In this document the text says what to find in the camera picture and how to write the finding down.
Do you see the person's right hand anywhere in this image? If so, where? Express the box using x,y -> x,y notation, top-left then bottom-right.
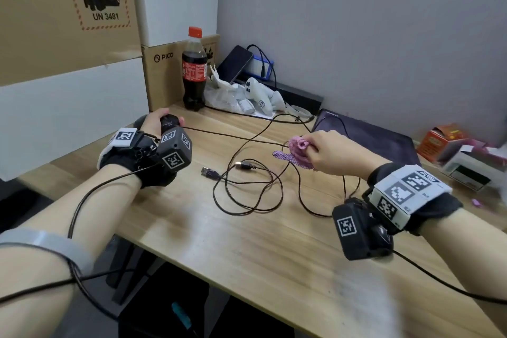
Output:
302,130 -> 392,181

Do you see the person's left hand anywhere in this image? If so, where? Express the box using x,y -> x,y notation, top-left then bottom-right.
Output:
135,108 -> 186,140

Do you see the black computer mouse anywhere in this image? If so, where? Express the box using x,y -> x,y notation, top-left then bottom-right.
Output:
159,114 -> 182,134

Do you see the pink mesh cloth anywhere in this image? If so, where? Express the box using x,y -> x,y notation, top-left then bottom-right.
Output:
273,136 -> 317,170

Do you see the person's left forearm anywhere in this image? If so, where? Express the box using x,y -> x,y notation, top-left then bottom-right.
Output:
0,163 -> 144,338

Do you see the person's right forearm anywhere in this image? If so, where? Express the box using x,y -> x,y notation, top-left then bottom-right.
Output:
418,207 -> 507,336

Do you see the white left wrist marker block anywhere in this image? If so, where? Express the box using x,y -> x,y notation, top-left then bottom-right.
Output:
106,127 -> 138,148

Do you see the white wrist marker block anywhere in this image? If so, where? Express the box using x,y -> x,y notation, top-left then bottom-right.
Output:
106,127 -> 138,148
368,164 -> 453,230

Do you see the small brown cardboard box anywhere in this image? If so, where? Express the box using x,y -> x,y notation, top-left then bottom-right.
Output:
141,34 -> 221,112

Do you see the long black box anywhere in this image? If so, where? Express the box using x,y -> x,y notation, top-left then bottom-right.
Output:
236,79 -> 324,116

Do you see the dark mouse pad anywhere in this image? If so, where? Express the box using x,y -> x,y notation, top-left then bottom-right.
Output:
311,109 -> 421,167

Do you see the cola bottle with red cap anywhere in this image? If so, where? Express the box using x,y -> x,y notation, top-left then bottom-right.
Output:
181,26 -> 208,112

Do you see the white handheld controller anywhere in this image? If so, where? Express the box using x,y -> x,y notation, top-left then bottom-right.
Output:
266,86 -> 287,111
244,77 -> 275,116

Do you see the white plastic bag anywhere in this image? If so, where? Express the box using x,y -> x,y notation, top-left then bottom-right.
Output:
204,64 -> 287,117

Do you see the large white box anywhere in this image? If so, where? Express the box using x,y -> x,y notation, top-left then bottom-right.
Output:
0,57 -> 150,182

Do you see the black smartphone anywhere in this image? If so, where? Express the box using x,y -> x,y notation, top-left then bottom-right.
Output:
216,45 -> 254,84

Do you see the blue charger stand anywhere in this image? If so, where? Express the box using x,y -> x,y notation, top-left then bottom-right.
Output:
245,55 -> 275,82

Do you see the white right wrist marker block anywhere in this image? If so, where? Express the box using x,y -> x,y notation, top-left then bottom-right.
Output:
368,164 -> 453,230

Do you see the orange carton box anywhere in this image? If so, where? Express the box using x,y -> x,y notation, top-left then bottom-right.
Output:
416,123 -> 471,164

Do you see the large brown cardboard box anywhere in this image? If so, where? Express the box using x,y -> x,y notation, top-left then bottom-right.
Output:
0,0 -> 143,87

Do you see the white and pink carton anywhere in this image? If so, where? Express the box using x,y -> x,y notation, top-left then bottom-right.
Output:
439,144 -> 507,193

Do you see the clear controller wrist strap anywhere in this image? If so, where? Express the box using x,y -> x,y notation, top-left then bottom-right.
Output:
284,104 -> 315,120

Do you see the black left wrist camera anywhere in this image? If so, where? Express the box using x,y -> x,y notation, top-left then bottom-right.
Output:
157,126 -> 193,174

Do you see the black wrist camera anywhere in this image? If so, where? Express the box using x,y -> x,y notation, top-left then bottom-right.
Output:
332,197 -> 395,261
157,126 -> 193,174

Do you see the black left wrist strap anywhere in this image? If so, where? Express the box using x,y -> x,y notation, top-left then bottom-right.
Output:
97,114 -> 178,189

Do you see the brown cable with silver plug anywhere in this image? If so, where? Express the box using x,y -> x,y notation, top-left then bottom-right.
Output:
181,112 -> 362,218

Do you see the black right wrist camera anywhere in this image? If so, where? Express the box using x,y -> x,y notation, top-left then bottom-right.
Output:
332,197 -> 395,261

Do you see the black charging cable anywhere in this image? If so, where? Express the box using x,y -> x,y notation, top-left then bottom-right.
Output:
246,44 -> 278,90

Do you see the black left wrist camera cable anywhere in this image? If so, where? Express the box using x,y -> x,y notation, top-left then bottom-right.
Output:
0,163 -> 161,322

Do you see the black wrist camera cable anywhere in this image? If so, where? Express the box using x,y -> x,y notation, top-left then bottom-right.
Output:
392,250 -> 507,306
0,163 -> 161,322

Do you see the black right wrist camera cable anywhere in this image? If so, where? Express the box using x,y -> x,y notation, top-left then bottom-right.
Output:
392,250 -> 507,306

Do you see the teal handle tool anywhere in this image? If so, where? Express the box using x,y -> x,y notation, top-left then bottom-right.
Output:
171,302 -> 193,331

